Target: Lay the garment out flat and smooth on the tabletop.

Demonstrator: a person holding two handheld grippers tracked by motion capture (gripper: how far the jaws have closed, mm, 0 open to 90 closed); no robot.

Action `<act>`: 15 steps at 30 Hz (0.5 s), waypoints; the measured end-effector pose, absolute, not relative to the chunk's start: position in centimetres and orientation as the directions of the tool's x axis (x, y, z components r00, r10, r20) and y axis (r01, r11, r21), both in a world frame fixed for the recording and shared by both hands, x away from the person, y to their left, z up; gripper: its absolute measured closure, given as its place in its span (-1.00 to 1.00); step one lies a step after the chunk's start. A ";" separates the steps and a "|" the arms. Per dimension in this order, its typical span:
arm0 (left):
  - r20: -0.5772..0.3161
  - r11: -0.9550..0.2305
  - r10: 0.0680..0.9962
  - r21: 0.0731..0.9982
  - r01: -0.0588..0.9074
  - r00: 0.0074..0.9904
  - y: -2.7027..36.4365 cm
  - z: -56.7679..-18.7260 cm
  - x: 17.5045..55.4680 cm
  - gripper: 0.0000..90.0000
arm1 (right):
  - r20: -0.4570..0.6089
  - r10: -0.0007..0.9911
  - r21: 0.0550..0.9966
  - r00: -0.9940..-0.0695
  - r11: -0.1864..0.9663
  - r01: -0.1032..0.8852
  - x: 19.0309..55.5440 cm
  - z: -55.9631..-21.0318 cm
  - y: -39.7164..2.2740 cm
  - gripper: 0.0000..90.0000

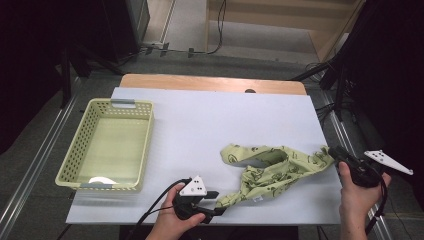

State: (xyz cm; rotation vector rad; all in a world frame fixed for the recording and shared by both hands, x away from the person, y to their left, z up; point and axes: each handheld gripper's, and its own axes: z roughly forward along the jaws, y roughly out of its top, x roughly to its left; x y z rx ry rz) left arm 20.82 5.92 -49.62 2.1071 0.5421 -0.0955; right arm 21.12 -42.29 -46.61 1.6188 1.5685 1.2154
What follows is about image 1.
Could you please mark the black table grommet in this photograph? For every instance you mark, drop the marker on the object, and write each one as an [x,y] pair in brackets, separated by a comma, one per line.
[250,90]

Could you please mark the person's right hand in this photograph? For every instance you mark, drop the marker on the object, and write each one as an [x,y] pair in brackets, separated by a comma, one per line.
[355,198]

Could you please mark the dark cabinet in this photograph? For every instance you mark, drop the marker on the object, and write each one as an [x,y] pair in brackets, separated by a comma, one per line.
[126,26]

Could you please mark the white board sheet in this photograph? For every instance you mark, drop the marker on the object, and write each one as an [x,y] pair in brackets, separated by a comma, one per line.
[216,116]

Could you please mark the light wooden shelf unit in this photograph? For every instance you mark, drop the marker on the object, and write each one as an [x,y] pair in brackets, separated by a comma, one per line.
[266,16]

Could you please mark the black metal stand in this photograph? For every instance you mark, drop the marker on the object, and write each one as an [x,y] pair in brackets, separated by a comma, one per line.
[340,90]
[66,76]

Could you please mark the person's left hand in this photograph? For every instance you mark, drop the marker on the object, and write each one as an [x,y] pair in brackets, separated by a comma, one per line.
[170,226]

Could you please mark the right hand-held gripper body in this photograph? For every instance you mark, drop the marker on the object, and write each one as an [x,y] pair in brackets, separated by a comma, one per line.
[365,173]

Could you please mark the aluminium floor rail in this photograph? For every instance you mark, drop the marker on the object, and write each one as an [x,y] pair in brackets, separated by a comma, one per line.
[36,160]
[346,146]

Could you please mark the green printed baby romper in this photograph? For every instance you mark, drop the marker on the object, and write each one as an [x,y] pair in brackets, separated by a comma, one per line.
[266,180]

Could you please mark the pale green plastic basket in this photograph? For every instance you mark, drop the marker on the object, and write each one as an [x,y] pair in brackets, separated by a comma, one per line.
[76,150]

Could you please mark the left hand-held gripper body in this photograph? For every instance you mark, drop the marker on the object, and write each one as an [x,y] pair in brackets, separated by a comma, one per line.
[193,188]

